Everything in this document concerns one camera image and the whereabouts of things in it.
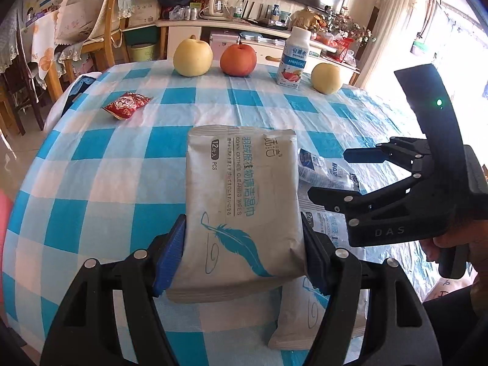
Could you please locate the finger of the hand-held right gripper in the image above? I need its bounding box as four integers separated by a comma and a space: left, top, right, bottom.
307, 177, 422, 227
343, 136, 433, 178

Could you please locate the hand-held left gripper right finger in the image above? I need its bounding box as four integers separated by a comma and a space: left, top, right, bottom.
301, 211, 443, 366

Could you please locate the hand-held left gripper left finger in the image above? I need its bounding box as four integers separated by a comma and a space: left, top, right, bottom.
40, 213, 187, 366

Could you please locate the grey wet wipes packet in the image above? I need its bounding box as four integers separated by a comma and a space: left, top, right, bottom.
166, 127, 307, 305
267, 208, 370, 350

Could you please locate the person's right hand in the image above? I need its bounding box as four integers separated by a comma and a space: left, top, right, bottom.
422, 221, 488, 264

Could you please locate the yellow pear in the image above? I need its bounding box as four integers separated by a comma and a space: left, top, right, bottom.
310, 62, 342, 95
173, 35, 214, 77

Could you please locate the blue checked tablecloth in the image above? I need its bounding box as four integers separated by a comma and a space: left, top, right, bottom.
2, 61, 452, 366

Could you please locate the tall white yogurt bottle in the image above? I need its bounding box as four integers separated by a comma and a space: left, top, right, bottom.
275, 27, 312, 90

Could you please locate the person's dark trouser leg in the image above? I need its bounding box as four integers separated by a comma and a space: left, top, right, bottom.
422, 284, 488, 366

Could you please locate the white curtain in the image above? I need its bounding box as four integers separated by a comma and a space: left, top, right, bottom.
375, 0, 433, 84

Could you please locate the red snack packet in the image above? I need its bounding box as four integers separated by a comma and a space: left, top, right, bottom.
102, 91, 152, 121

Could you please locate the red apple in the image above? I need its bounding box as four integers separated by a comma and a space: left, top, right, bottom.
220, 43, 257, 77

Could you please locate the white plastic bag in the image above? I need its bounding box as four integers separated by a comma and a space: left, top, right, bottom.
45, 72, 97, 132

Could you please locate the green plastic bucket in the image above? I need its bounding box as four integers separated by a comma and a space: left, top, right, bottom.
130, 43, 158, 62

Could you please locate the white electric kettle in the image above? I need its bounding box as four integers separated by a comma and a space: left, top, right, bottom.
201, 0, 231, 20

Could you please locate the orange print white cloth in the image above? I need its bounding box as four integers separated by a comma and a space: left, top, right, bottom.
30, 11, 62, 90

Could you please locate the cardboard box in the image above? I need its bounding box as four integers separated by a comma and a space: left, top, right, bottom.
126, 0, 161, 28

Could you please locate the wooden chair with cloth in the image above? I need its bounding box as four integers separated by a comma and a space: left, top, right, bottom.
54, 0, 135, 46

